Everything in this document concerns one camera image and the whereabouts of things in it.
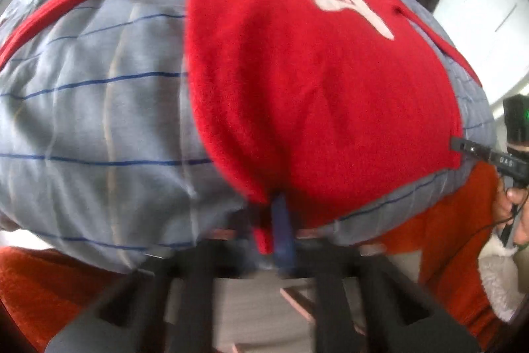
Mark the grey striped bed sheet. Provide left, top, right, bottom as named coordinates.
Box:
left=0, top=0, right=497, bottom=275

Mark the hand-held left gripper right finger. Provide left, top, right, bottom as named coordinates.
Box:
left=268, top=192, right=482, bottom=353

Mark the orange cloth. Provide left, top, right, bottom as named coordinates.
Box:
left=0, top=161, right=515, bottom=353

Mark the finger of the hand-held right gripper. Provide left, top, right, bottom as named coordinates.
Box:
left=450, top=136, right=497, bottom=164

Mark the person's right hand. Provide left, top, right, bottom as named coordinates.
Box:
left=494, top=185, right=529, bottom=247

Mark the black cable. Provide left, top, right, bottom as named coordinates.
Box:
left=475, top=171, right=529, bottom=240

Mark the red sweater with white print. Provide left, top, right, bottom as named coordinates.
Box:
left=0, top=0, right=482, bottom=255

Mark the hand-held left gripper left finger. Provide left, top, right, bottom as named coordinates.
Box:
left=50, top=208, right=265, bottom=353

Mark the white fluffy cloth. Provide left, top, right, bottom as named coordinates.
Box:
left=478, top=243, right=522, bottom=323

